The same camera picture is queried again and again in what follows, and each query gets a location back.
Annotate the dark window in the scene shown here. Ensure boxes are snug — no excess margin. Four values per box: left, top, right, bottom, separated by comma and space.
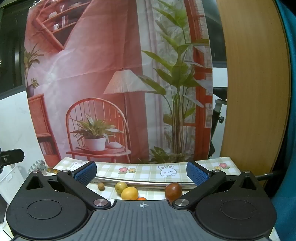
0, 0, 30, 94

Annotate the yellow lemon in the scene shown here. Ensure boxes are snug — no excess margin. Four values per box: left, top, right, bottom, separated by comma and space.
121, 187, 139, 200

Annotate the metal rod with amber handle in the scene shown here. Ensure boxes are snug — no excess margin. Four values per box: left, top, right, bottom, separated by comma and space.
29, 160, 196, 189

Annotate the wooden board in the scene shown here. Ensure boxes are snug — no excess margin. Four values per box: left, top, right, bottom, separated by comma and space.
216, 0, 291, 174

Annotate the black exercise bike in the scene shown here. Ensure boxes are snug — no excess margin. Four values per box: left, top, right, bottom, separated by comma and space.
207, 87, 228, 160

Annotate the printed room scene backdrop cloth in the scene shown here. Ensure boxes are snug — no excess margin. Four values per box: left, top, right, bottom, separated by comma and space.
24, 0, 213, 164

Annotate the brown-red round fruit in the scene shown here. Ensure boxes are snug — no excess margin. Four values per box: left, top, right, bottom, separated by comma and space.
165, 183, 182, 202

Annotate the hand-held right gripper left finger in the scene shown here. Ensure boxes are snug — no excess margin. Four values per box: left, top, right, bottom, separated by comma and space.
24, 161, 111, 210

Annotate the white plastic crate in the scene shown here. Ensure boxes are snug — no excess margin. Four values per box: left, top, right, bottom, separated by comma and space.
0, 162, 31, 209

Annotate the teal cloth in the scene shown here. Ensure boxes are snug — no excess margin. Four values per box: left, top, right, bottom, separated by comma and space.
269, 0, 296, 241

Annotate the small yellow-green fruit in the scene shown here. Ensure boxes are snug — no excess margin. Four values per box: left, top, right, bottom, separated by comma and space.
115, 182, 128, 194

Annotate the checkered bunny print tablecloth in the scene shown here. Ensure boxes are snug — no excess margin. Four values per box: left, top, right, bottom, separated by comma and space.
53, 156, 281, 241

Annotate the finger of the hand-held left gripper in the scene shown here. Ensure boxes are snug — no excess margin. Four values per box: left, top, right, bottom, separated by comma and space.
0, 149, 25, 169

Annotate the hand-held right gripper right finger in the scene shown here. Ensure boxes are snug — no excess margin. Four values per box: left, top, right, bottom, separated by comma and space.
172, 161, 260, 210

